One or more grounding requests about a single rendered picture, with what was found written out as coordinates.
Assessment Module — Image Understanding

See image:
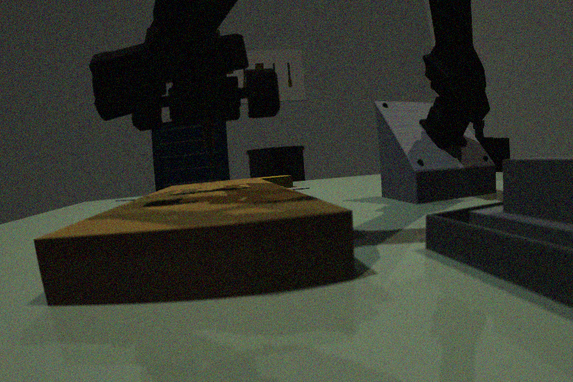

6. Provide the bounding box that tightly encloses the yellow rectangular block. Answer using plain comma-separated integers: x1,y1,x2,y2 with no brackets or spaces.
258,175,293,188

